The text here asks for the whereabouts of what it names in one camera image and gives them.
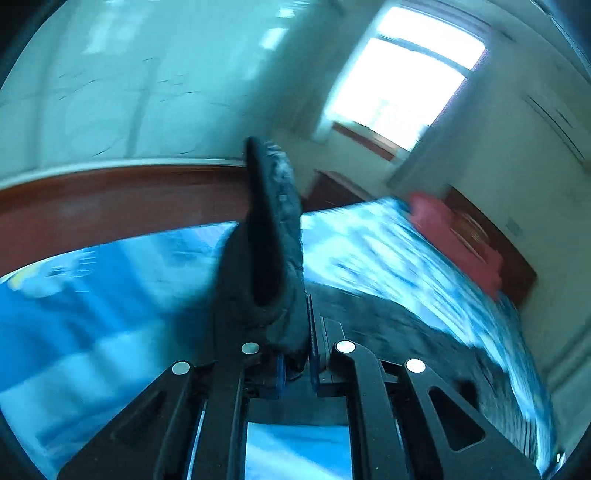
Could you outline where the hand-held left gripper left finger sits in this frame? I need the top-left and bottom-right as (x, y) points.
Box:
(58, 342), (286, 480)

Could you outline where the pale curtain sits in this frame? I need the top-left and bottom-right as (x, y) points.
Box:
(388, 60), (522, 197)

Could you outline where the brown wooden headboard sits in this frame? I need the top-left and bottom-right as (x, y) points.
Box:
(443, 185), (539, 309)

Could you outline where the blue printed bedsheet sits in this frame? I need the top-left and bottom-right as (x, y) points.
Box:
(0, 196), (561, 480)

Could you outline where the red pillow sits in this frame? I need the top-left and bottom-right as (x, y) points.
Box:
(409, 191), (504, 302)

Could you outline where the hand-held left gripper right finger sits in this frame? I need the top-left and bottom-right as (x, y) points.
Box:
(307, 294), (542, 480)

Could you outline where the brown wooden nightstand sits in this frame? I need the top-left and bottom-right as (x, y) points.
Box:
(302, 170), (376, 216)

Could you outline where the brown wooden wall panel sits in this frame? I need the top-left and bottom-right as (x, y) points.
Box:
(0, 164), (254, 278)

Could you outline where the white air conditioner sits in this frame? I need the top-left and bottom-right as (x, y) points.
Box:
(524, 90), (591, 163)

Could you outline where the brown wooden window frame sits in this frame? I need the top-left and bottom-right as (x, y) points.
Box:
(331, 121), (410, 161)

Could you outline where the bright window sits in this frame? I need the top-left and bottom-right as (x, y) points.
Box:
(323, 7), (488, 153)

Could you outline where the black puffer jacket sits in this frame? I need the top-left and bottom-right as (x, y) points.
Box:
(210, 136), (548, 468)

